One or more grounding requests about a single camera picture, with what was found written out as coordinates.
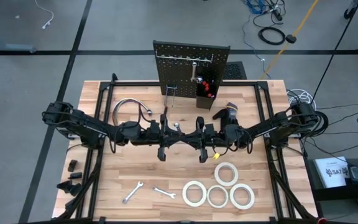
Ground white floor cable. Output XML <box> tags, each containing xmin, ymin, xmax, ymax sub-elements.
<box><xmin>34</xmin><ymin>0</ymin><xmax>55</xmax><ymax>30</ymax></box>

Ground black cable cluster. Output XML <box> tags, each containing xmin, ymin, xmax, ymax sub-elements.
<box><xmin>252</xmin><ymin>0</ymin><xmax>287</xmax><ymax>23</ymax></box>

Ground silver pegboard hook rail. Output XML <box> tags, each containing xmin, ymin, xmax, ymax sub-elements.
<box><xmin>155</xmin><ymin>51</ymin><xmax>214</xmax><ymax>63</ymax></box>

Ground white cable coil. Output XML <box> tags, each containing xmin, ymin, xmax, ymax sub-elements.
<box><xmin>286</xmin><ymin>88</ymin><xmax>312</xmax><ymax>105</ymax></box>

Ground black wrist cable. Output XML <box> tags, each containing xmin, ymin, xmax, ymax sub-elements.
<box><xmin>209</xmin><ymin>143</ymin><xmax>229</xmax><ymax>158</ymax></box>
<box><xmin>137</xmin><ymin>101</ymin><xmax>154</xmax><ymax>124</ymax></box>

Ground black metal table frame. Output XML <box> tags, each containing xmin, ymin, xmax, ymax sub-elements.
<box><xmin>52</xmin><ymin>73</ymin><xmax>320</xmax><ymax>224</ymax></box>

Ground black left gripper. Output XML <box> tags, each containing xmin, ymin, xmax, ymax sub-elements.
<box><xmin>149</xmin><ymin>114</ymin><xmax>185</xmax><ymax>162</ymax></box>

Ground black metal pegboard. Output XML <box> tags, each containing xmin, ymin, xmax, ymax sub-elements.
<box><xmin>152</xmin><ymin>40</ymin><xmax>231</xmax><ymax>101</ymax></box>

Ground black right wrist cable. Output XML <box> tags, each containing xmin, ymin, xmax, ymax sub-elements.
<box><xmin>209</xmin><ymin>143</ymin><xmax>229</xmax><ymax>158</ymax></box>

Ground silver wire loop hook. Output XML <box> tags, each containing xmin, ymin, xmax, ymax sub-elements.
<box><xmin>163</xmin><ymin>86</ymin><xmax>178</xmax><ymax>109</ymax></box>

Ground black equipment cart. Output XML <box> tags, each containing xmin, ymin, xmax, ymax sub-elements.
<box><xmin>305</xmin><ymin>157</ymin><xmax>358</xmax><ymax>224</ymax></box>

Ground black bracket part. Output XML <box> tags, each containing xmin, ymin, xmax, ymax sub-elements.
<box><xmin>56</xmin><ymin>180</ymin><xmax>83</xmax><ymax>197</ymax></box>

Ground grey metal stand foot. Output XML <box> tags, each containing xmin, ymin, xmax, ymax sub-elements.
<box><xmin>0</xmin><ymin>23</ymin><xmax>37</xmax><ymax>54</ymax></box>

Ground white masking tape roll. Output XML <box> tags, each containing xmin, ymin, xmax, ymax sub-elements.
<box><xmin>206</xmin><ymin>185</ymin><xmax>229</xmax><ymax>209</ymax></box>
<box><xmin>229</xmin><ymin>182</ymin><xmax>256</xmax><ymax>210</ymax></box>
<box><xmin>214</xmin><ymin>162</ymin><xmax>239</xmax><ymax>187</ymax></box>
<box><xmin>181</xmin><ymin>180</ymin><xmax>208</xmax><ymax>208</ymax></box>

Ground black perforated plate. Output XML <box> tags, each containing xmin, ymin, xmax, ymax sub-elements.
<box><xmin>221</xmin><ymin>61</ymin><xmax>248</xmax><ymax>80</ymax></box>

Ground blue cable bunch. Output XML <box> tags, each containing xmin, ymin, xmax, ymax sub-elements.
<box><xmin>242</xmin><ymin>0</ymin><xmax>267</xmax><ymax>16</ymax></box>

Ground white printed booklet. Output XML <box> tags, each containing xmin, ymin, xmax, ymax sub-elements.
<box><xmin>314</xmin><ymin>156</ymin><xmax>351</xmax><ymax>189</ymax></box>

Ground black stand legs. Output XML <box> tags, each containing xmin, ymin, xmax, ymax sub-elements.
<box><xmin>310</xmin><ymin>0</ymin><xmax>358</xmax><ymax>106</ymax></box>

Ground thin cable white plug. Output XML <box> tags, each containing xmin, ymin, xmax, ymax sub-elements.
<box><xmin>241</xmin><ymin>14</ymin><xmax>267</xmax><ymax>63</ymax></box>

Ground black pegboard tool bin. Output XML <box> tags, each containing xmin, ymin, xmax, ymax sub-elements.
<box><xmin>195</xmin><ymin>79</ymin><xmax>219</xmax><ymax>111</ymax></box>

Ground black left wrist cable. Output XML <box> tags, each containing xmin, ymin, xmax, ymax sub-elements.
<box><xmin>137</xmin><ymin>101</ymin><xmax>154</xmax><ymax>124</ymax></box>

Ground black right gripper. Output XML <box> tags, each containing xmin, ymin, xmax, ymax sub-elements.
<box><xmin>184</xmin><ymin>116</ymin><xmax>229</xmax><ymax>163</ymax></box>

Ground coiled black cable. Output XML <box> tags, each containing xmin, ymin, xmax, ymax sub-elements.
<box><xmin>257</xmin><ymin>26</ymin><xmax>287</xmax><ymax>47</ymax></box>

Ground curved grey cable hose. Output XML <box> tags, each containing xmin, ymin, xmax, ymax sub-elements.
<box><xmin>112</xmin><ymin>97</ymin><xmax>153</xmax><ymax>125</ymax></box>

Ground black work glove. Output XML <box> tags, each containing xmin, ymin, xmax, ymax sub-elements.
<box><xmin>212</xmin><ymin>102</ymin><xmax>239</xmax><ymax>127</ymax></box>

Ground thick black base cable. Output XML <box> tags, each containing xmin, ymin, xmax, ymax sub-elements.
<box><xmin>312</xmin><ymin>110</ymin><xmax>330</xmax><ymax>138</ymax></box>

